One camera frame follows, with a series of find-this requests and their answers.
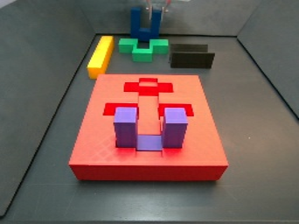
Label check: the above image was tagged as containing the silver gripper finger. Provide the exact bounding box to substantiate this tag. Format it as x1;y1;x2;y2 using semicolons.
146;0;154;20
162;0;173;13

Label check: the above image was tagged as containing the dark blue U-shaped block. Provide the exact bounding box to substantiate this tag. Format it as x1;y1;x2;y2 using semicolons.
131;7;162;42

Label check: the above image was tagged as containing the red puzzle board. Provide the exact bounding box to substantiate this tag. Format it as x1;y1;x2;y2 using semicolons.
70;74;229;181

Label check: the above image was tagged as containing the green cross-shaped block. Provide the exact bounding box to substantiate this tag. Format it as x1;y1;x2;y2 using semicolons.
118;38;170;62

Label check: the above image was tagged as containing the black stepped block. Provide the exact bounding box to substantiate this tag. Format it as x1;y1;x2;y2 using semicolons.
170;44;215;69

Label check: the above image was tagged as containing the yellow long bar block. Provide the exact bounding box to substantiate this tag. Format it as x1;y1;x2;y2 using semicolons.
87;36;115;80

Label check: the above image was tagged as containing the purple U-shaped block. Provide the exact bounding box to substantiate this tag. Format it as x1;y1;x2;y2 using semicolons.
114;107;189;151

